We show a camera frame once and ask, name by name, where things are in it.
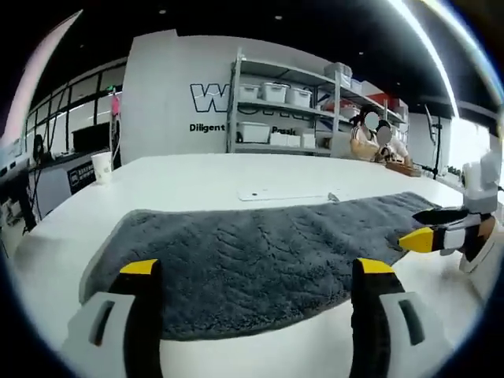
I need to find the grey plush towel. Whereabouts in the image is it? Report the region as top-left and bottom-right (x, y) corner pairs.
(80, 191), (446, 342)

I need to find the person's right hand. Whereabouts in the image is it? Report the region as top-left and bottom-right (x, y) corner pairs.
(465, 215), (500, 261)

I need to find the black monitor stand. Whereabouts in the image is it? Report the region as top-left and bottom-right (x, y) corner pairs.
(421, 102), (444, 180)

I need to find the wooden tray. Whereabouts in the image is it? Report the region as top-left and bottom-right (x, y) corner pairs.
(385, 160), (421, 177)

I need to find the white paper cup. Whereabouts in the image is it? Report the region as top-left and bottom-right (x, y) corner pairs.
(91, 152), (113, 186)

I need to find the black sign board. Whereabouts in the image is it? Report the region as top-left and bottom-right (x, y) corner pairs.
(65, 159), (98, 196)

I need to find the white table cover plate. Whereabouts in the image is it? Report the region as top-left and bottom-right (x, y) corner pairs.
(237, 183), (335, 202)

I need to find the long ceiling light strip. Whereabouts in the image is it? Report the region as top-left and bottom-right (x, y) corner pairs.
(385, 0), (461, 117)

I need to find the black display screen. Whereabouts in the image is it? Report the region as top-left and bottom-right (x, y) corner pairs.
(70, 122), (112, 153)

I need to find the pink object on pole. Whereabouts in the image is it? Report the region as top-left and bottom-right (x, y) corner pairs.
(109, 88), (123, 166)

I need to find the grey metal shelving rack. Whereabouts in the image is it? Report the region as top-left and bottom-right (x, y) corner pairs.
(226, 46), (410, 158)

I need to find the group of white storage bins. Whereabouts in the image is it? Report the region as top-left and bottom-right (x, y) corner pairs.
(238, 62), (409, 149)

